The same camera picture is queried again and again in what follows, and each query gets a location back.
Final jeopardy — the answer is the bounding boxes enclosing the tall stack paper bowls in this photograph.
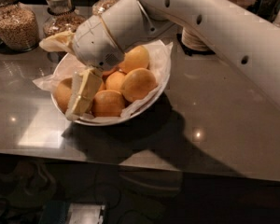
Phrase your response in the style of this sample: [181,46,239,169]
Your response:
[181,28,210,52]

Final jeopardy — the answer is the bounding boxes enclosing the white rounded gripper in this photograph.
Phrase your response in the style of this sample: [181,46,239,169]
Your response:
[39,16,124,120]

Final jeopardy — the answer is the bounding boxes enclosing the glass jar of granola middle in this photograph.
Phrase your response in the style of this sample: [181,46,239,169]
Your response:
[43,0,86,37]

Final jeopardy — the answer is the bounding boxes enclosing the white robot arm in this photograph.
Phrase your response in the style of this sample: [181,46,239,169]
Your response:
[40,0,280,108]

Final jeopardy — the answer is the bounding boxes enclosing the glass jar of cereal left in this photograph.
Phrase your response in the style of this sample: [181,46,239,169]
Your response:
[0,0,39,52]

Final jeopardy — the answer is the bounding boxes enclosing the orange top right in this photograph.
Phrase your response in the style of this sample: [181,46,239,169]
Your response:
[119,46,149,74]

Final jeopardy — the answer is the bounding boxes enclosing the orange front centre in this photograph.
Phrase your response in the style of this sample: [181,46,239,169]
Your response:
[91,90,125,117]

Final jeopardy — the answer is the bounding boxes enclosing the grey box under table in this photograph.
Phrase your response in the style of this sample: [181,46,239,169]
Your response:
[40,201,111,224]

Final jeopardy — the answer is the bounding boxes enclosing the orange centre small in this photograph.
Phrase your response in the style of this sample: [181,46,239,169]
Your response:
[105,71,125,91]

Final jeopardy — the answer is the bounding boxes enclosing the dark glass jar right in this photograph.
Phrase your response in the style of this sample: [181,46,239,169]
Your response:
[256,0,280,21]

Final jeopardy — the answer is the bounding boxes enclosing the orange middle left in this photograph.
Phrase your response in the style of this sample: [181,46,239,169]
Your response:
[98,81,105,91]

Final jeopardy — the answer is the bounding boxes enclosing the white paper liner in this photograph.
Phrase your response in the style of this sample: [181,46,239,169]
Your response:
[33,40,174,124]

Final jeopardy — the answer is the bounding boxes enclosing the orange right front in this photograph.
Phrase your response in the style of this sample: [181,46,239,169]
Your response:
[120,68,157,103]

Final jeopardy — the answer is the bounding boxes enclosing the yellowish orange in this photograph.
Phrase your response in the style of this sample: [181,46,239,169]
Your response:
[53,78,72,113]

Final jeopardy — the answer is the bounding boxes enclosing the orange top left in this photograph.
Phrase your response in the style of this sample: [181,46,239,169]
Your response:
[103,67,118,77]

